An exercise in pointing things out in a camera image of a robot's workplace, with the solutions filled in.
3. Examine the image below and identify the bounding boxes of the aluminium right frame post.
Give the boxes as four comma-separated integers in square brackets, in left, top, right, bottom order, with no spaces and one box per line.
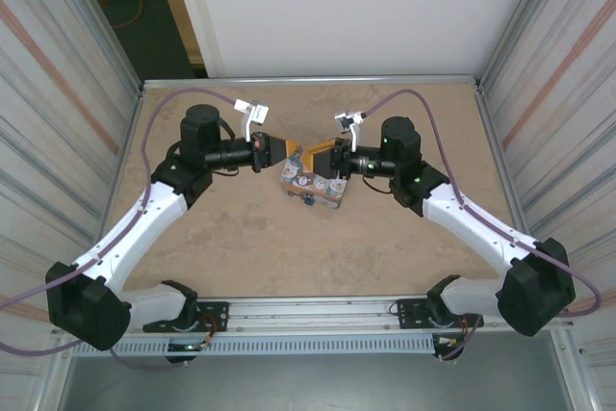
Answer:
[475,0,578,90]

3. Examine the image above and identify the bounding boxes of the red orange left base wires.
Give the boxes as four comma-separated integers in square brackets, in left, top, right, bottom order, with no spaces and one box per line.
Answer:
[199,314,227,349]

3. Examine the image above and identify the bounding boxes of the orange LOVE bear tin box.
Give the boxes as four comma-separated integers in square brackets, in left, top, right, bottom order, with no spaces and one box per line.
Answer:
[278,153,350,212]

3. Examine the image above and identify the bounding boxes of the aluminium rear table bar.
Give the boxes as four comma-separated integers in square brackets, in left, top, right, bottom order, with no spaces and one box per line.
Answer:
[141,74,482,90]

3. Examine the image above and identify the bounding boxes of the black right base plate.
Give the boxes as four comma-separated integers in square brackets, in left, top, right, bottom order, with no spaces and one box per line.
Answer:
[395,298,485,330]

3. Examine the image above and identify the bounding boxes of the aluminium right table side bar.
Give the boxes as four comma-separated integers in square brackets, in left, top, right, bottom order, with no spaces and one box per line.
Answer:
[474,83,533,239]

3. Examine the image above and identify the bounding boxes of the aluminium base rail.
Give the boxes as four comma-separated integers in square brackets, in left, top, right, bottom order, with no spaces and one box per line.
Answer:
[50,295,577,337]

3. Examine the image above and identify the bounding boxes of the grey slotted cable duct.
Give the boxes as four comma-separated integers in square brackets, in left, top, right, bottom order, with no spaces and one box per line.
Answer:
[110,336,438,358]

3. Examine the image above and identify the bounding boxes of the wooden door frame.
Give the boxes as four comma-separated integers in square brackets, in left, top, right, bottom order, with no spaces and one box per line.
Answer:
[147,0,208,79]

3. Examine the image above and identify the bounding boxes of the aluminium table side bar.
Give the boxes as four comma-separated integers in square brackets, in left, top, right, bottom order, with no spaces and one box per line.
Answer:
[474,83,533,239]
[95,86,148,248]

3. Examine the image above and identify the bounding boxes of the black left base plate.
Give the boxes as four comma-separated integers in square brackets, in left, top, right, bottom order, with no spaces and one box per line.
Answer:
[192,301,230,334]

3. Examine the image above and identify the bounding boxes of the orange floor cable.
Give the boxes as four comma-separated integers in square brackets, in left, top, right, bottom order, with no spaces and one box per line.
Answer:
[113,0,146,30]

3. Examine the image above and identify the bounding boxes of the aluminium left frame post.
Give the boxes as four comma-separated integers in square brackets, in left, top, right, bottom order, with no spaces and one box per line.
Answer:
[60,0,145,94]

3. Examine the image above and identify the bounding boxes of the red orange right base wires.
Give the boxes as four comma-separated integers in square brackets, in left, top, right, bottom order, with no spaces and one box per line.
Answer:
[447,317,482,349]

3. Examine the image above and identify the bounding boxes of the red orange base wires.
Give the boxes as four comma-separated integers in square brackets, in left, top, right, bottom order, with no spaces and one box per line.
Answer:
[447,317,482,349]
[199,314,227,349]

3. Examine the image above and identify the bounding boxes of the aluminium left table side bar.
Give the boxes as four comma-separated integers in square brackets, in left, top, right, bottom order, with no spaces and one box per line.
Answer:
[95,86,148,248]

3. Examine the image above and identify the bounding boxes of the aluminium frame post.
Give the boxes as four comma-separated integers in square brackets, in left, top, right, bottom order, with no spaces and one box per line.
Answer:
[60,0,145,94]
[475,0,578,90]

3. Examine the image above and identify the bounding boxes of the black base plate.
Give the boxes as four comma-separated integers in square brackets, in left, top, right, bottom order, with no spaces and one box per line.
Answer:
[192,301,230,334]
[395,298,485,330]

